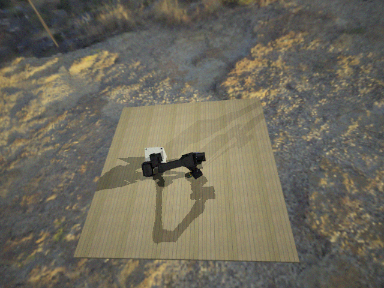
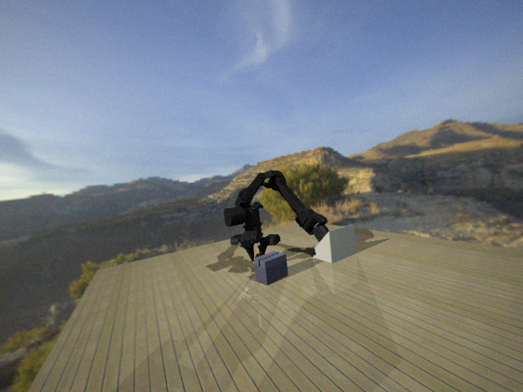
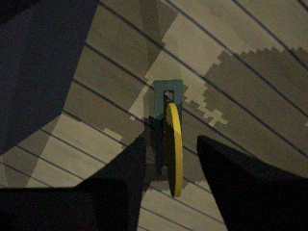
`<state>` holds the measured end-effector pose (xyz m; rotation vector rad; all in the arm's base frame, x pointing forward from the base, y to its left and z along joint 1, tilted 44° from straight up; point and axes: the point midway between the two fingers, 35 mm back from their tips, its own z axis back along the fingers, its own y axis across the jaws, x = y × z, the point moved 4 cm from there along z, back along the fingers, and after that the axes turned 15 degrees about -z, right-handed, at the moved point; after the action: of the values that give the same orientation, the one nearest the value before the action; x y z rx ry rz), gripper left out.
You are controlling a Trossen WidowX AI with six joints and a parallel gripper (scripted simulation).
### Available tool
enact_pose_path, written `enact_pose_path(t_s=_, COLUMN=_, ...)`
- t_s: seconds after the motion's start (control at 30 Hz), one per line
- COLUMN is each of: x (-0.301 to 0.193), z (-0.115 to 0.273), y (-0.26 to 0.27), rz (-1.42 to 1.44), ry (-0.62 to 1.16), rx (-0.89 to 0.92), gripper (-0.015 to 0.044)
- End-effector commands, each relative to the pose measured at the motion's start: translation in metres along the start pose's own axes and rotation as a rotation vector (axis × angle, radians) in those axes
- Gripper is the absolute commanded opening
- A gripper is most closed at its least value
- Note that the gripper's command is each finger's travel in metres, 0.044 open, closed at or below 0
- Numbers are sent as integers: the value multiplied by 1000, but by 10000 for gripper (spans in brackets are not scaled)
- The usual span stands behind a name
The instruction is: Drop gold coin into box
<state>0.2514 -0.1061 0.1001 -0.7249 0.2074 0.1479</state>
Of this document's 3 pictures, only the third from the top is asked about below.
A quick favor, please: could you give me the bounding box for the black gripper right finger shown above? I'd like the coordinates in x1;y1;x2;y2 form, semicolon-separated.
196;136;308;231

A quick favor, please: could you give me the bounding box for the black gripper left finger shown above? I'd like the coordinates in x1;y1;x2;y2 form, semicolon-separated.
0;137;146;231

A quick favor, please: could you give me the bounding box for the thin gold disc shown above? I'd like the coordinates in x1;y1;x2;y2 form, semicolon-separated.
166;103;183;197

